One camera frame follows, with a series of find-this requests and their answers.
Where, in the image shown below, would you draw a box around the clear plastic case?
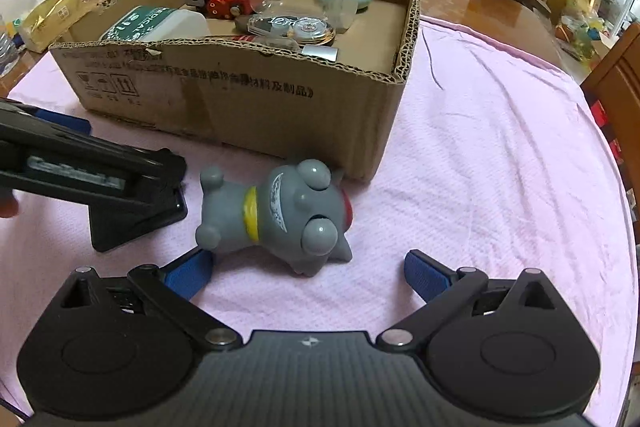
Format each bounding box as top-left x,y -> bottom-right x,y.
247,14 -> 297,39

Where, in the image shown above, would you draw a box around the gold foil bag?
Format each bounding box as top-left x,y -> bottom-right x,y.
24,0 -> 108,52

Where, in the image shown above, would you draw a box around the pink cloth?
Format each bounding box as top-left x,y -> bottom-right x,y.
0,14 -> 640,427

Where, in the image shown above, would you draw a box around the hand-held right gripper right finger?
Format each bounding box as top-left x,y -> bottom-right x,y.
375,249 -> 571,350

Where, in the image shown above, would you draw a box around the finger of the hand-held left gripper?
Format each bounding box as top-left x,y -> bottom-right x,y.
0,98 -> 92,140
0,134 -> 188,253

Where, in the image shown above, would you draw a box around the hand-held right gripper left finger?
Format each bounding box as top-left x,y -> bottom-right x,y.
47,249 -> 242,350

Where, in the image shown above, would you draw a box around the yellow plastic bag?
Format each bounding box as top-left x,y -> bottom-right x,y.
557,0 -> 609,62

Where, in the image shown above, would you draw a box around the clear round disc item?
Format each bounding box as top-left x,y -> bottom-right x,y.
290,16 -> 337,48

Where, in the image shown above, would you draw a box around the white and green packet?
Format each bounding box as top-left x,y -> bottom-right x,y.
99,6 -> 210,42

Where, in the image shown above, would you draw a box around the cardboard box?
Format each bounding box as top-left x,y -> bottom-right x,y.
49,0 -> 425,182

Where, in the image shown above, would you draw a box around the person's left hand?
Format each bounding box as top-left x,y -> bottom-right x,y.
0,189 -> 21,219

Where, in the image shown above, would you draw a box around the grey toy figure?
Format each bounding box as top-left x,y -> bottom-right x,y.
195,158 -> 355,278

